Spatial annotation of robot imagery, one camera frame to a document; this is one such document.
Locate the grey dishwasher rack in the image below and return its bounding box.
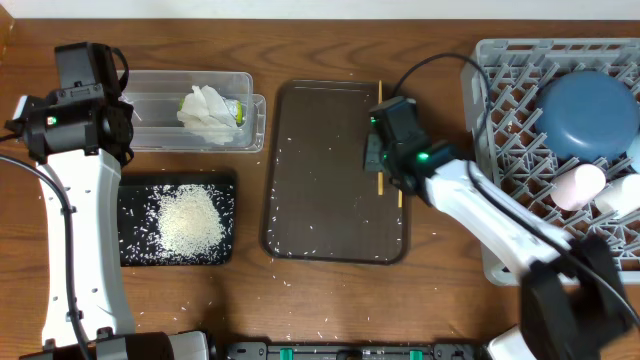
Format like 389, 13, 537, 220
461, 38, 639, 285

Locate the black plastic tray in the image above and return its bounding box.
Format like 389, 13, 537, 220
117, 172, 237, 267

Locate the brown serving tray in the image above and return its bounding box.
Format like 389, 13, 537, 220
261, 80, 409, 265

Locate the pink white cup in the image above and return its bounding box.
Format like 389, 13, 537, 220
550, 164, 606, 211

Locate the pile of white rice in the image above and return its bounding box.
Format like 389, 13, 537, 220
119, 183, 236, 264

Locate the dark blue plate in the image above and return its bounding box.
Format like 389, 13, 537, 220
534, 71, 639, 162

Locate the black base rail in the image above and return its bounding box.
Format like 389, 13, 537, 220
224, 341, 491, 360

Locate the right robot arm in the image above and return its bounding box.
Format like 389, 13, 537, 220
368, 96, 639, 359

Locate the white paper napkin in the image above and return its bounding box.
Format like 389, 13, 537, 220
177, 85, 244, 145

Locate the light blue small bowl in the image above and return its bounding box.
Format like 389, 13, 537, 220
626, 135, 640, 173

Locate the clear plastic bin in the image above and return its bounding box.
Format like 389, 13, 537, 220
122, 70, 266, 153

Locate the white green wrapper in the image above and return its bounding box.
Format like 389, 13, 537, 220
177, 98, 244, 128

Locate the white green cup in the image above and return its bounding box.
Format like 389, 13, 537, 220
594, 174, 639, 219

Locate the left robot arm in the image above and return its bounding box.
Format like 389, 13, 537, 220
5, 42, 215, 359

